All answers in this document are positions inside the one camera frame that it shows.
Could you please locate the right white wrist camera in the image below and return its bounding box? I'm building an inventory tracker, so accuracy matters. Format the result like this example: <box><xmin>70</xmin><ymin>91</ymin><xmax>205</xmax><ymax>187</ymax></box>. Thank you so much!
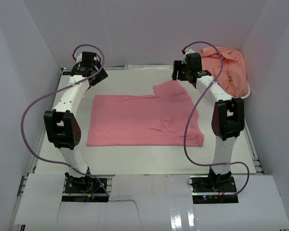
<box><xmin>182</xmin><ymin>47</ymin><xmax>195</xmax><ymax>58</ymax></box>

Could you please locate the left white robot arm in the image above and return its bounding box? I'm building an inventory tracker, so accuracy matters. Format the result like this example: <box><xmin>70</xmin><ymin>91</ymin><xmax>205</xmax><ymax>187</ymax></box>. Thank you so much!
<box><xmin>43</xmin><ymin>51</ymin><xmax>108</xmax><ymax>192</ymax></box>

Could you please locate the pink t shirt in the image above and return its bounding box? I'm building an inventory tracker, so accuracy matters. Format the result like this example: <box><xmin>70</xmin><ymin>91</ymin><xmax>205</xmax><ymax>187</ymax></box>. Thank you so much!
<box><xmin>86</xmin><ymin>80</ymin><xmax>204</xmax><ymax>147</ymax></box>

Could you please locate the salmon orange t shirt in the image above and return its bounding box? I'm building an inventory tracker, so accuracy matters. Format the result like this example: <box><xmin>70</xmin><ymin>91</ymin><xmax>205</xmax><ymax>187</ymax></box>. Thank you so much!
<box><xmin>200</xmin><ymin>47</ymin><xmax>248</xmax><ymax>97</ymax></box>

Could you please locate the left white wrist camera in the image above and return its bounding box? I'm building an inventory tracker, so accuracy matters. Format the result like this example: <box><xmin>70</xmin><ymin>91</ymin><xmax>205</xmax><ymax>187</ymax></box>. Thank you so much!
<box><xmin>72</xmin><ymin>52</ymin><xmax>82</xmax><ymax>63</ymax></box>

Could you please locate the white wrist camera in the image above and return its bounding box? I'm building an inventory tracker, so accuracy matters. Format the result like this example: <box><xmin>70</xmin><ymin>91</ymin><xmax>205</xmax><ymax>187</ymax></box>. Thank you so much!
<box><xmin>72</xmin><ymin>52</ymin><xmax>82</xmax><ymax>63</ymax></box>
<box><xmin>182</xmin><ymin>47</ymin><xmax>195</xmax><ymax>58</ymax></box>

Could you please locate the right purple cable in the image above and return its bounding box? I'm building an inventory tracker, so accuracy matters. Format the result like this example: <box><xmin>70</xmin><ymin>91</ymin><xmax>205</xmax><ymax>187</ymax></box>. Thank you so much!
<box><xmin>181</xmin><ymin>41</ymin><xmax>250</xmax><ymax>196</ymax></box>

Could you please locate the white plastic basket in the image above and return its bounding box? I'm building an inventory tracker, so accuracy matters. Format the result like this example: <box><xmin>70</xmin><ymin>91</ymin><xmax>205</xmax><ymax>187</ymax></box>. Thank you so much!
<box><xmin>240</xmin><ymin>84</ymin><xmax>251</xmax><ymax>99</ymax></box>

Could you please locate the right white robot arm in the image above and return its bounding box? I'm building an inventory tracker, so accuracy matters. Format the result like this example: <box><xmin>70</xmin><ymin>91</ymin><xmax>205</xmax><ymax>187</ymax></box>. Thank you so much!
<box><xmin>172</xmin><ymin>49</ymin><xmax>245</xmax><ymax>192</ymax></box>

